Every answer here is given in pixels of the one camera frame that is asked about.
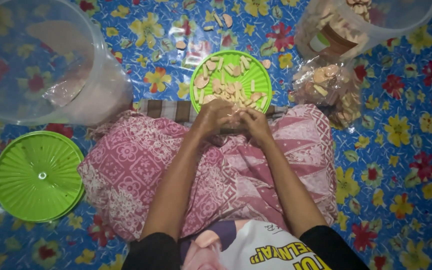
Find blue floral plastic mat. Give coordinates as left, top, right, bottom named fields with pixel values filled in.
left=0, top=0, right=432, bottom=270

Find heap of mixed crackers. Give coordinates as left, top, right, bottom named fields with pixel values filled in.
left=193, top=55, right=269, bottom=112

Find green ribbed plastic plate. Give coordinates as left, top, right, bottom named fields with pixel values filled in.
left=189, top=50, right=273, bottom=114

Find clear plastic jar with crackers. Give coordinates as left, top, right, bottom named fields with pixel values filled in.
left=295, top=0, right=432, bottom=63

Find white printed shirt black sleeves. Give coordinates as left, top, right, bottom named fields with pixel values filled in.
left=121, top=219, right=370, bottom=270

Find cracker packet with brown label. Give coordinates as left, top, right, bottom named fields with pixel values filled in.
left=295, top=3, right=371, bottom=63

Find green ribbed plastic lid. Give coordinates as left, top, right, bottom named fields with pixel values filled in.
left=0, top=130, right=86, bottom=223

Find large empty clear plastic jar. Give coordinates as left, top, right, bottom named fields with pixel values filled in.
left=0, top=0, right=134, bottom=127

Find crumpled clear plastic liner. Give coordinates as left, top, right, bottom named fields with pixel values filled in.
left=40, top=56, right=91, bottom=110

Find person's right hand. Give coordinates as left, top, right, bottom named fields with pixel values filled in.
left=237, top=108, right=275, bottom=148

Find pink batik sarong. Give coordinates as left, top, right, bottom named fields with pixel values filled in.
left=77, top=104, right=338, bottom=242

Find small clear plastic bag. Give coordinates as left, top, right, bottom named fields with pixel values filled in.
left=229, top=103, right=244, bottom=124

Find person's left hand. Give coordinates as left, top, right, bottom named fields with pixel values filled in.
left=191, top=99, right=239, bottom=141

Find brown striped cloth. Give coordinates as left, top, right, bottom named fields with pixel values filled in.
left=137, top=99, right=288, bottom=128

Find clear bag of crackers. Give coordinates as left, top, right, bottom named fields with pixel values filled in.
left=290, top=56, right=364, bottom=130

